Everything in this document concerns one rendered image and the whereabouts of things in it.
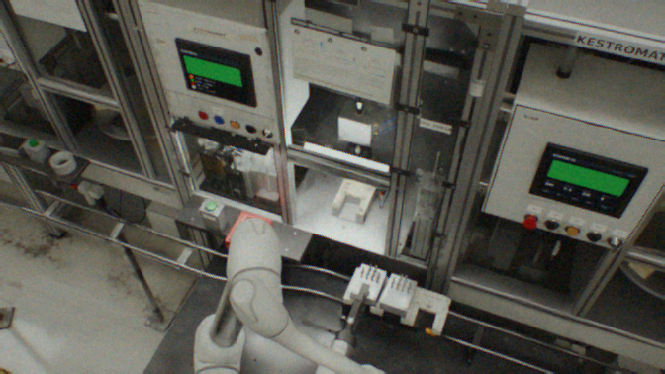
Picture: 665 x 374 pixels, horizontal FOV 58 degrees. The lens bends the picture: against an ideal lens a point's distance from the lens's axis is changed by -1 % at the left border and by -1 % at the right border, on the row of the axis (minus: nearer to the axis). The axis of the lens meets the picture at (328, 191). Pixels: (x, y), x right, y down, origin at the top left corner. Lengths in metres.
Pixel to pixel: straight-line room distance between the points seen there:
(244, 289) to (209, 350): 0.59
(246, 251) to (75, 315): 1.96
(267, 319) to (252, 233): 0.24
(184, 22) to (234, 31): 0.16
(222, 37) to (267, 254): 0.64
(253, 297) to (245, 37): 0.73
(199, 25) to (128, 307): 1.93
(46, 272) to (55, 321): 0.33
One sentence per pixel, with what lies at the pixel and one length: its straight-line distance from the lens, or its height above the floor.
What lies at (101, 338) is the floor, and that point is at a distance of 3.35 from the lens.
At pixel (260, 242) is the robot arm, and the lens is 1.64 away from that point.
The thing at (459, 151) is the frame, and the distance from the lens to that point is 1.76.
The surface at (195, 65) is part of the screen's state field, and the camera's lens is 1.91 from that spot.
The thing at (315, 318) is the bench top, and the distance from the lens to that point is 2.41.
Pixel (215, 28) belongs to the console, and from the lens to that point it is 1.80.
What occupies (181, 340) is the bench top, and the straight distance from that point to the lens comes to 2.44.
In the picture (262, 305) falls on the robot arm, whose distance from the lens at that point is 1.54.
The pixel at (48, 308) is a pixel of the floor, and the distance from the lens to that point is 3.55.
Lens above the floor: 2.83
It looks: 51 degrees down
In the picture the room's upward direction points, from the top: 1 degrees counter-clockwise
